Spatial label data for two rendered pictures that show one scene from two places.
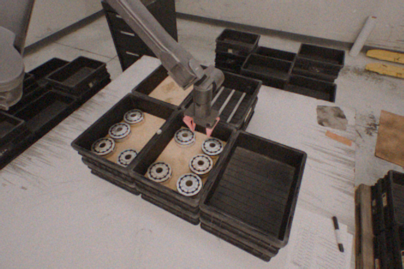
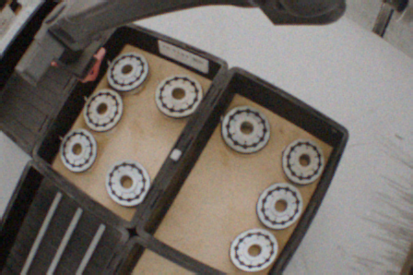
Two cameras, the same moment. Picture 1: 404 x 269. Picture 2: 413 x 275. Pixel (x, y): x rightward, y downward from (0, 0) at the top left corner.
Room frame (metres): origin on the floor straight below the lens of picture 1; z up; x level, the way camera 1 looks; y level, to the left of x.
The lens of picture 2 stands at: (0.88, 0.25, 1.73)
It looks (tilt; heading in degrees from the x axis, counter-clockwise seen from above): 71 degrees down; 183
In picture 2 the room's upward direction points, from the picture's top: straight up
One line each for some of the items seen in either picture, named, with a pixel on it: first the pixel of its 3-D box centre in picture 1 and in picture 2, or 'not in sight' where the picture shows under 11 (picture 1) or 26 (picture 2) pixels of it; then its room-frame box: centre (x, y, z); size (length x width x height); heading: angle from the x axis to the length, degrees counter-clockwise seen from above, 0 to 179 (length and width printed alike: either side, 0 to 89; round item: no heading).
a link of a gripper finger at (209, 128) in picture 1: (205, 125); not in sight; (0.53, -0.02, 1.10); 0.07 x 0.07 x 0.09; 63
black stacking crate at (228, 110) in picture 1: (222, 103); (50, 263); (0.92, -0.12, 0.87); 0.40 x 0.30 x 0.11; 154
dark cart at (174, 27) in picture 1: (147, 40); not in sight; (2.52, 0.61, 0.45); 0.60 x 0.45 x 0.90; 155
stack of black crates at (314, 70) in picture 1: (311, 74); not in sight; (1.95, -1.11, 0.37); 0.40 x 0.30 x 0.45; 65
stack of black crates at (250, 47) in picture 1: (235, 57); not in sight; (2.28, -0.38, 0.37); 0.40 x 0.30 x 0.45; 65
